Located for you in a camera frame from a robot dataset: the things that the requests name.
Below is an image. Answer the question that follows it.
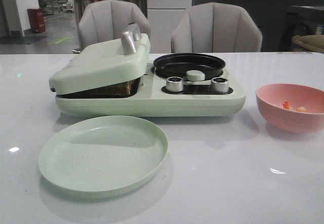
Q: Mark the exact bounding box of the green breakfast maker lid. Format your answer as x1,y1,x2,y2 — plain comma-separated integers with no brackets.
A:
49,24,150,95

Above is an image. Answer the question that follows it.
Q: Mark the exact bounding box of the pink bowl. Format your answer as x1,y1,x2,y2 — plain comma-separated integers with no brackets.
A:
256,83,323,133

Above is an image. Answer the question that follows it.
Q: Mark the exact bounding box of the bread slice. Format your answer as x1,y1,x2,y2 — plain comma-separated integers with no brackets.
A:
110,78,140,97

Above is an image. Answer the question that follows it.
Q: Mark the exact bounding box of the green breakfast maker base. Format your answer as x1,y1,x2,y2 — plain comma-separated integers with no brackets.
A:
56,60,246,118

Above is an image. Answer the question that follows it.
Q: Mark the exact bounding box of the red shrimp piece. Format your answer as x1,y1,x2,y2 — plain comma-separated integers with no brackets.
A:
282,101,291,110

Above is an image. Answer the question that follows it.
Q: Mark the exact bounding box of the orange shrimp piece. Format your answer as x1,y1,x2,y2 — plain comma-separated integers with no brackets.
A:
296,107,307,112

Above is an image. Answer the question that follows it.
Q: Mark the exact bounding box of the left silver knob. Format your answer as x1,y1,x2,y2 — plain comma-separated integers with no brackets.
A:
166,76,184,93

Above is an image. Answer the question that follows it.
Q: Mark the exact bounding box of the silver knob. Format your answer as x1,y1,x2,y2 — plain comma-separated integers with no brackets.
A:
210,77,229,94
166,76,184,93

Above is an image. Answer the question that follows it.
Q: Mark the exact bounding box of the black round frying pan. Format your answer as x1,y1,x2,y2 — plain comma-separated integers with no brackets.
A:
153,53,226,80

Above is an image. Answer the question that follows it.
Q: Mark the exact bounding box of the right silver knob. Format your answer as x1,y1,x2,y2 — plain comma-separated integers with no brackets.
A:
210,77,229,94

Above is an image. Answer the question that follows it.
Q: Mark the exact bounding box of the light green round plate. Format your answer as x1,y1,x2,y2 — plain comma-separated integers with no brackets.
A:
38,116,168,198

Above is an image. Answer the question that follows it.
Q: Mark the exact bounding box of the right beige chair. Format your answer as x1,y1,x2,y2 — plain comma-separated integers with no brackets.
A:
171,3,263,53

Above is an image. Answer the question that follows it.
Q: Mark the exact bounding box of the beige chair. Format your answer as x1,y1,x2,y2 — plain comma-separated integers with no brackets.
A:
78,0,151,50
171,3,263,53

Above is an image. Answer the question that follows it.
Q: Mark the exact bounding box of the left beige chair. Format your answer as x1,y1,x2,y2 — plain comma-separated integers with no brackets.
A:
78,0,151,50

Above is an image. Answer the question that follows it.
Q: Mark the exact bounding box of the white refrigerator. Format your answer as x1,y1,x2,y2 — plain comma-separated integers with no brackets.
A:
147,0,192,54

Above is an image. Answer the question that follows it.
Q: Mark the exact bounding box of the dark kitchen counter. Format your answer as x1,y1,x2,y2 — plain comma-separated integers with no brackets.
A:
192,0,323,52

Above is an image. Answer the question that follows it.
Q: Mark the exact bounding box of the red trash bin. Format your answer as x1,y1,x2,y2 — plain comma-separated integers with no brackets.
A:
27,8,46,33

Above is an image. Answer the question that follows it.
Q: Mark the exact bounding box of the olive cushion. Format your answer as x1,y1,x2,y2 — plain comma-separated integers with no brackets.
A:
292,35,324,53

